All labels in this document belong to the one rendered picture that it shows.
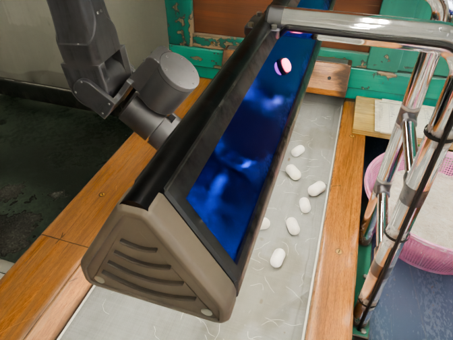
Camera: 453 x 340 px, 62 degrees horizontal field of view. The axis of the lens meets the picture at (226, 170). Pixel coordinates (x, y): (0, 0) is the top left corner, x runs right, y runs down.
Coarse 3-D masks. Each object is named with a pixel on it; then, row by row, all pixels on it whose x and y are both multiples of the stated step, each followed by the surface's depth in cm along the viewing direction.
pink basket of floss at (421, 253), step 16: (448, 160) 74; (368, 176) 69; (448, 176) 75; (368, 192) 65; (416, 240) 58; (400, 256) 65; (416, 256) 62; (432, 256) 59; (448, 256) 57; (432, 272) 63; (448, 272) 62
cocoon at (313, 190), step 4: (316, 184) 68; (320, 184) 68; (324, 184) 68; (308, 188) 68; (312, 188) 67; (316, 188) 67; (320, 188) 68; (324, 188) 68; (308, 192) 68; (312, 192) 67; (316, 192) 67; (320, 192) 68
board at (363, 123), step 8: (360, 96) 89; (360, 104) 87; (368, 104) 87; (360, 112) 84; (368, 112) 84; (360, 120) 81; (368, 120) 81; (352, 128) 80; (360, 128) 79; (368, 128) 79; (376, 136) 78; (384, 136) 78
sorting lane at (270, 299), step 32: (320, 128) 85; (288, 160) 77; (320, 160) 77; (288, 192) 69; (320, 224) 63; (256, 256) 58; (288, 256) 58; (96, 288) 54; (256, 288) 54; (288, 288) 54; (96, 320) 50; (128, 320) 50; (160, 320) 50; (192, 320) 50; (256, 320) 50; (288, 320) 50
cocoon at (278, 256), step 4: (280, 248) 57; (276, 252) 57; (280, 252) 57; (284, 252) 57; (272, 256) 56; (276, 256) 56; (280, 256) 56; (284, 256) 57; (272, 260) 56; (276, 260) 56; (280, 260) 56; (272, 264) 56; (276, 264) 56; (280, 264) 56
